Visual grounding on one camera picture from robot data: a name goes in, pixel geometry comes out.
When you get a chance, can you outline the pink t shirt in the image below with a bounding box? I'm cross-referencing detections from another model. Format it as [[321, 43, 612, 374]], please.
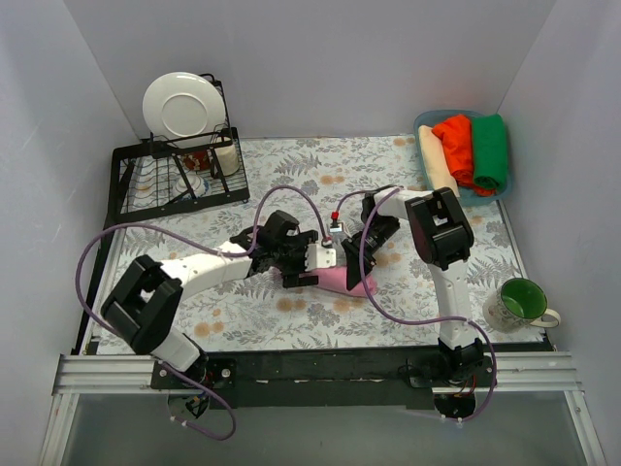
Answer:
[[296, 266, 367, 298]]

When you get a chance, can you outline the clear blue plastic bin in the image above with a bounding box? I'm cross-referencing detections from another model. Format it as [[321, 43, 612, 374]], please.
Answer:
[[414, 110, 512, 207]]

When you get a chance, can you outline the floral green-inside mug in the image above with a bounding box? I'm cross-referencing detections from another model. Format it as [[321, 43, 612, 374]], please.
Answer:
[[482, 278, 562, 333]]

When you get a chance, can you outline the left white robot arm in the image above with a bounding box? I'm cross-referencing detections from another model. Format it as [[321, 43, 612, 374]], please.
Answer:
[[101, 211, 321, 388]]

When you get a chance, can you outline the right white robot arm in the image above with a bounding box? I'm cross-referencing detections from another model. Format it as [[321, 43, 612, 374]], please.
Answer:
[[342, 186, 484, 386]]

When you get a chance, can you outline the floral patterned table mat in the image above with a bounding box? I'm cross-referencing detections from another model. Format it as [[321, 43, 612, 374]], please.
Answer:
[[96, 136, 547, 353]]

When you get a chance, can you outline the beige rolled t shirt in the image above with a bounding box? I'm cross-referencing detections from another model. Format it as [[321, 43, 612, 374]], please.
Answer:
[[418, 125, 460, 198]]

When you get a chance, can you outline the cream ceramic cup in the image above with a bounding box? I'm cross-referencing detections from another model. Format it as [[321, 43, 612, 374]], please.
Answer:
[[212, 144, 241, 178]]

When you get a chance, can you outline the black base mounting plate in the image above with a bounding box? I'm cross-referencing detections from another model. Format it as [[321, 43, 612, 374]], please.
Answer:
[[149, 347, 499, 412]]

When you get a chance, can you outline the orange rolled t shirt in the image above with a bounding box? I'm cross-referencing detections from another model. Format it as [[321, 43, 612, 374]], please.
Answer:
[[432, 114, 496, 197]]

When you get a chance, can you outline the green rolled t shirt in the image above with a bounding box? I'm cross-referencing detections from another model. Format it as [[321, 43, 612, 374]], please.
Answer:
[[472, 114, 508, 190]]

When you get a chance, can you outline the white round plate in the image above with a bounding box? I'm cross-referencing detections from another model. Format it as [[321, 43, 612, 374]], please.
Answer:
[[143, 72, 227, 148]]

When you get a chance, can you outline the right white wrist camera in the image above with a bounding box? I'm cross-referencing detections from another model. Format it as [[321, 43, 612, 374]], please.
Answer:
[[329, 211, 345, 236]]

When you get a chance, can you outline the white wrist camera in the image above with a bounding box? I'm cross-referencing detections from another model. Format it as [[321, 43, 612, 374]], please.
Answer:
[[304, 237, 337, 272], [329, 211, 345, 236]]

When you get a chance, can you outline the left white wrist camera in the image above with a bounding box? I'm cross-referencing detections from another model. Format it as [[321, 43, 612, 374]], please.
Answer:
[[304, 237, 337, 272]]

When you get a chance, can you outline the black wire dish rack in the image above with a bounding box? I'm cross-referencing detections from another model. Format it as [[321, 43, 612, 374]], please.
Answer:
[[104, 73, 250, 227]]

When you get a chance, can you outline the aluminium frame rail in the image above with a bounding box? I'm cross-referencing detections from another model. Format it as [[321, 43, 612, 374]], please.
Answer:
[[42, 345, 605, 465]]

